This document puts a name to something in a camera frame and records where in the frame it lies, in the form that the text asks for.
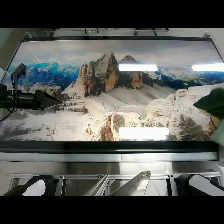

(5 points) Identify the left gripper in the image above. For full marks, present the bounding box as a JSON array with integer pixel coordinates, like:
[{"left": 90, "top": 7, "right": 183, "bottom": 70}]
[{"left": 14, "top": 89, "right": 38, "bottom": 110}]

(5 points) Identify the dark green T-shirt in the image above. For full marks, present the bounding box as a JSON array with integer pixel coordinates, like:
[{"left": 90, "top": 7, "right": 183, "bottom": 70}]
[{"left": 192, "top": 87, "right": 224, "bottom": 120}]

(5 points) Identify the silver frame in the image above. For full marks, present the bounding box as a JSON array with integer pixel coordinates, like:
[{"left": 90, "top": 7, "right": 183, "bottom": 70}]
[{"left": 0, "top": 28, "right": 224, "bottom": 197}]

